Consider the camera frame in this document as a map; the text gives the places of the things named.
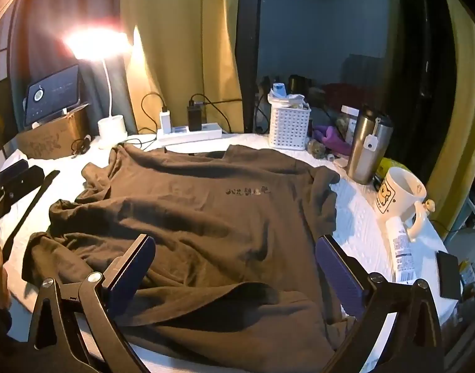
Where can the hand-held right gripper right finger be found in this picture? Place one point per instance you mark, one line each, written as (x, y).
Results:
(338, 268)

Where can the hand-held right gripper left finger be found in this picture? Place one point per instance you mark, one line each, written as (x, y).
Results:
(132, 264)

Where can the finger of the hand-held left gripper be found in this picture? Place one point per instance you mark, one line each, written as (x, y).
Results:
(27, 213)

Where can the brown t-shirt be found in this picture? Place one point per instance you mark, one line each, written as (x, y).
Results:
(202, 221)

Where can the cardboard box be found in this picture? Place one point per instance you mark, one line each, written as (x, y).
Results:
(54, 136)

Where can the white textured table cover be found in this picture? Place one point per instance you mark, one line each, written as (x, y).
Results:
(354, 209)

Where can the white tube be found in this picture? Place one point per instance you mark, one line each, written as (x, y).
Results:
(400, 248)

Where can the tablet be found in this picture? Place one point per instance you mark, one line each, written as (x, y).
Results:
(52, 95)

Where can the white printed mug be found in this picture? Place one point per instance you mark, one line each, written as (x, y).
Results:
(400, 198)

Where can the white desk lamp base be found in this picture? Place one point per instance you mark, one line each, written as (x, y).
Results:
(112, 130)

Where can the black phone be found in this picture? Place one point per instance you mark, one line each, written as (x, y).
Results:
(449, 276)

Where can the steel tumbler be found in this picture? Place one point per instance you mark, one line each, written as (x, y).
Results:
(361, 151)

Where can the small fuzzy toy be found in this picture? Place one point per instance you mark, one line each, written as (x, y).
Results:
(317, 149)

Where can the purple cloth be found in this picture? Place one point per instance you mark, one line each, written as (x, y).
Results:
(334, 138)

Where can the white power strip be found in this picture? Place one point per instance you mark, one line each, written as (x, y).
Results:
(190, 134)

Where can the white charger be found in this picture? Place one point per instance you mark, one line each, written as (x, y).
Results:
(165, 121)

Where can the white plastic basket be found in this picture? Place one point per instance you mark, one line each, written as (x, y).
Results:
(290, 128)

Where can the jar with white lid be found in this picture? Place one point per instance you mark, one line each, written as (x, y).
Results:
(350, 118)

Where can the black charger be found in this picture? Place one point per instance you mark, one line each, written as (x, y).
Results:
(194, 118)

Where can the dark teal curtain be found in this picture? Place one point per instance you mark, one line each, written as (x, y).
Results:
(47, 7)

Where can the blue white tissue pack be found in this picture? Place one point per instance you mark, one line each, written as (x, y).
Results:
(280, 89)

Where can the yellow curtain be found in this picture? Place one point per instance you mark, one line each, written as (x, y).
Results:
(466, 105)
(183, 46)

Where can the black window frame post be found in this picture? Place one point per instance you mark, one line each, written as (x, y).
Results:
(249, 46)

